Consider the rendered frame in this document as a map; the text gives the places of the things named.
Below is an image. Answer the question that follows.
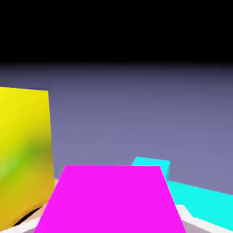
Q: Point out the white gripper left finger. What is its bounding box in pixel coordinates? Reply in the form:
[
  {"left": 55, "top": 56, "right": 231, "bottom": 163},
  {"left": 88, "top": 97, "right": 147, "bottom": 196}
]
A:
[{"left": 0, "top": 217, "right": 44, "bottom": 233}]

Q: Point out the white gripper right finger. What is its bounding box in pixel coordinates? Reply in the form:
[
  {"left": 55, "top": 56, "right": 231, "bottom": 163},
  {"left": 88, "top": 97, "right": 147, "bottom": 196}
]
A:
[{"left": 175, "top": 204, "right": 233, "bottom": 233}]

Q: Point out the small magenta cube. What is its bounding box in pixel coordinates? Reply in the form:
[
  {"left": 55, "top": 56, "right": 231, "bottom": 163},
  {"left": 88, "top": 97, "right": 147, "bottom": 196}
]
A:
[{"left": 33, "top": 164, "right": 187, "bottom": 233}]

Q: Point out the small cyan cube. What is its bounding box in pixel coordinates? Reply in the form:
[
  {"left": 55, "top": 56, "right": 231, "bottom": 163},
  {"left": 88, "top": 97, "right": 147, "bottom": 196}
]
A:
[{"left": 131, "top": 156, "right": 171, "bottom": 182}]

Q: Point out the large cyan box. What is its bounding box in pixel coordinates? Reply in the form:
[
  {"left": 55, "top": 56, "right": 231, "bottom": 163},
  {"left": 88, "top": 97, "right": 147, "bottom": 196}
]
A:
[{"left": 167, "top": 180, "right": 233, "bottom": 232}]

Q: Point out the large yellow box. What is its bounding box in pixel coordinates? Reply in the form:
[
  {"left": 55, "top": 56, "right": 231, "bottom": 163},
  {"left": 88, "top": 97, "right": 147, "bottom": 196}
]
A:
[{"left": 0, "top": 86, "right": 56, "bottom": 231}]

